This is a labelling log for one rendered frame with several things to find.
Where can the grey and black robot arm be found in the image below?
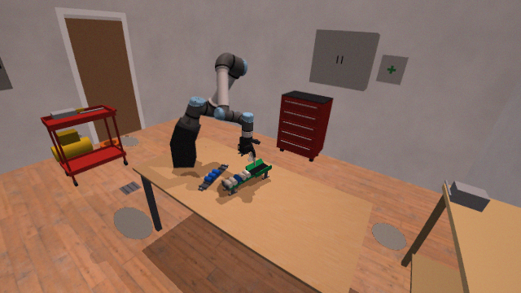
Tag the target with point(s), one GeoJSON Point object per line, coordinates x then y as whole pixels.
{"type": "Point", "coordinates": [236, 67]}

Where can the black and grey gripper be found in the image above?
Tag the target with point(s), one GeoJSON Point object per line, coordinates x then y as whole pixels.
{"type": "Point", "coordinates": [245, 146]}

